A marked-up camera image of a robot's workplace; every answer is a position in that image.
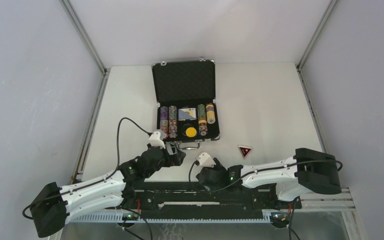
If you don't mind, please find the grey cable duct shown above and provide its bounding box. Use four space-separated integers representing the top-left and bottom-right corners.
72 211 272 224

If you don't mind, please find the aluminium frame post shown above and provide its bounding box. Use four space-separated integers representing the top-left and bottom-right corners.
59 0 109 184
296 0 367 240

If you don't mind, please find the red triangular card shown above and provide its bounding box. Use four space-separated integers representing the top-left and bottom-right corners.
238 145 253 159

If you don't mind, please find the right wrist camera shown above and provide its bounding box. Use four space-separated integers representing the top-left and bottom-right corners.
195 152 216 168

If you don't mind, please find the yellow chip stack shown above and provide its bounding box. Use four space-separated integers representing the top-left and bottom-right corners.
205 103 216 124

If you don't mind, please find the yellow round button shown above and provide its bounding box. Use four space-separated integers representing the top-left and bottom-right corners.
185 127 198 138

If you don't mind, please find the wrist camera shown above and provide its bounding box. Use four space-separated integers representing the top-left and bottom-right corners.
195 152 216 168
148 129 167 149

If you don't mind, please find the right aluminium frame post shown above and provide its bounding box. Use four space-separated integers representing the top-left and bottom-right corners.
296 0 367 240

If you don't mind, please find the left aluminium frame post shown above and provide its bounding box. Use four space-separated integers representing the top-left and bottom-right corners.
59 0 109 184

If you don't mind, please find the left circuit board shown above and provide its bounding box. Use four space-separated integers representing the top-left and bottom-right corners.
122 213 140 222

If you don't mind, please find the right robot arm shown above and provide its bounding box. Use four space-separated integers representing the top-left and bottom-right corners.
192 148 344 208

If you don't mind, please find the black aluminium poker case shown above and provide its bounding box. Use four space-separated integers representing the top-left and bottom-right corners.
151 58 221 149

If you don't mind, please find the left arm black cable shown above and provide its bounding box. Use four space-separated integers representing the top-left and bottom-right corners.
22 117 153 221

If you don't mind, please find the playing card deck box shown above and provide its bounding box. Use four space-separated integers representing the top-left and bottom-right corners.
177 108 197 121

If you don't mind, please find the circuit board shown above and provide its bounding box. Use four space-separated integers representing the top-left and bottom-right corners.
270 212 290 222
122 213 140 222

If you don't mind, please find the shrink-wrapped blue chip stack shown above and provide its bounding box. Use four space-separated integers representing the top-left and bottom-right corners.
159 106 169 139

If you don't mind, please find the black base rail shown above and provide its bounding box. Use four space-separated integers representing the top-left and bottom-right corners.
112 181 302 219

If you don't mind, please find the right circuit board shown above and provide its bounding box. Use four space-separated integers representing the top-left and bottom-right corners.
270 212 290 222

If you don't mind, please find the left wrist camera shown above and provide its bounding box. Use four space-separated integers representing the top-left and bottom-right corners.
148 129 167 149

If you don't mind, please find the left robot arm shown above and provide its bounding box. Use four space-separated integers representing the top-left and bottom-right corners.
27 143 186 238

